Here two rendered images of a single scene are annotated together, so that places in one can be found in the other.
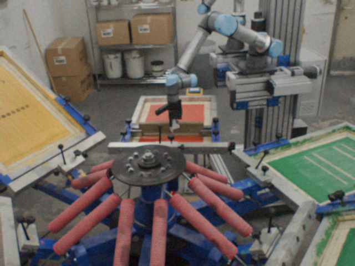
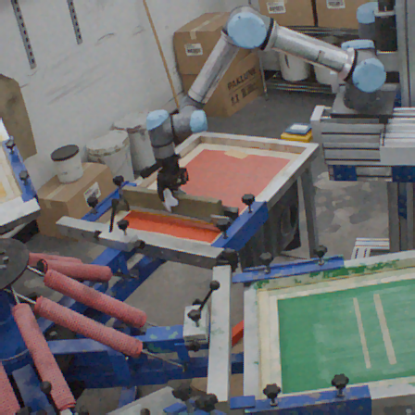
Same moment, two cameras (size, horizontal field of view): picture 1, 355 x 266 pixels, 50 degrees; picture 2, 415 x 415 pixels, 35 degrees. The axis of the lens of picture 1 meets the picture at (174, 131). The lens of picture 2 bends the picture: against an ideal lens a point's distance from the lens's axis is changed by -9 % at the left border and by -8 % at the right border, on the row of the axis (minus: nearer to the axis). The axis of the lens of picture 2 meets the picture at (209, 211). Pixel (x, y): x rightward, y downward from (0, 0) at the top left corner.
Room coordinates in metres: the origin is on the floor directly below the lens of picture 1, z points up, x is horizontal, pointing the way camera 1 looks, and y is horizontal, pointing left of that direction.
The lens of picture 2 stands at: (0.32, -1.21, 2.17)
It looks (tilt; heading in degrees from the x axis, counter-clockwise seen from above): 29 degrees down; 31
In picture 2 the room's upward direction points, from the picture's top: 11 degrees counter-clockwise
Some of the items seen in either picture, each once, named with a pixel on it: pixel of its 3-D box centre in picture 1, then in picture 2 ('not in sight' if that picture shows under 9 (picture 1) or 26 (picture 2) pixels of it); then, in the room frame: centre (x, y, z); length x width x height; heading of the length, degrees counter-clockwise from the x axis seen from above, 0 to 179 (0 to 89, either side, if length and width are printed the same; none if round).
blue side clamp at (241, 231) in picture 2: (215, 136); (239, 231); (2.04, -0.25, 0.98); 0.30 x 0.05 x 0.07; 174
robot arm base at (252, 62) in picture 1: (256, 59); (361, 88); (2.51, -0.59, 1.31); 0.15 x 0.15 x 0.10
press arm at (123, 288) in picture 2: not in sight; (143, 270); (1.87, 0.04, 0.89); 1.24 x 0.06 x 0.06; 174
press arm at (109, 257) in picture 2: not in sight; (111, 259); (1.75, 0.06, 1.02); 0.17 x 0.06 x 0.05; 174
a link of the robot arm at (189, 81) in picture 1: (186, 80); (189, 121); (2.14, -0.08, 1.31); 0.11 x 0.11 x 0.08; 25
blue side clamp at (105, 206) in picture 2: (127, 137); (110, 207); (2.10, 0.30, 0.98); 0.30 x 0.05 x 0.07; 174
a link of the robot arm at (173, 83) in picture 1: (172, 84); (159, 128); (2.09, 0.00, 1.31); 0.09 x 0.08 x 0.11; 115
